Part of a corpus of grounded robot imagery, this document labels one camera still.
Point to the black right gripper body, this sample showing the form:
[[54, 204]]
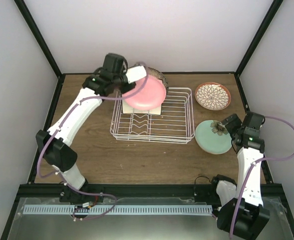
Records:
[[233, 130]]

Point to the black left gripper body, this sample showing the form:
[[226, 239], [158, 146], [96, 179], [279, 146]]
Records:
[[117, 80]]

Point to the cream square plate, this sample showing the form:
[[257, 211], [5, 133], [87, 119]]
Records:
[[126, 109]]

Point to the teal plate with flower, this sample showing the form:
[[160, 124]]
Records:
[[213, 137]]

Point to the pink round plate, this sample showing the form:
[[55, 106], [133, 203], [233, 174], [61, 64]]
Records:
[[150, 96]]

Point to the floral plate with orange rim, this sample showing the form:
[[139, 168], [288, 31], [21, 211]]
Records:
[[212, 96]]

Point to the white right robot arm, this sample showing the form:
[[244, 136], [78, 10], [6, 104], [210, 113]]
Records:
[[242, 213]]

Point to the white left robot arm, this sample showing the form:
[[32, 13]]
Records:
[[54, 144]]

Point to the dark speckled round plate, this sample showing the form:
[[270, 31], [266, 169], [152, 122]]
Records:
[[160, 76]]

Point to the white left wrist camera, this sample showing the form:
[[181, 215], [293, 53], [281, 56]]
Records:
[[135, 73]]

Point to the white wire dish rack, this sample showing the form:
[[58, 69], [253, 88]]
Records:
[[175, 124]]

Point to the black left frame post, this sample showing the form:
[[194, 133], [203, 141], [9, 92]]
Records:
[[26, 14]]

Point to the black frame post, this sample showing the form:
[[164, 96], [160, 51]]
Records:
[[26, 14], [270, 14]]

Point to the black right frame post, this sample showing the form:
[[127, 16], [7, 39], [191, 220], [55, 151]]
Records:
[[270, 14]]

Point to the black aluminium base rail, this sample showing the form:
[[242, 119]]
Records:
[[200, 192]]

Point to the white slotted cable duct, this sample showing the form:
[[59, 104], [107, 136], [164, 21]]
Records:
[[190, 210]]

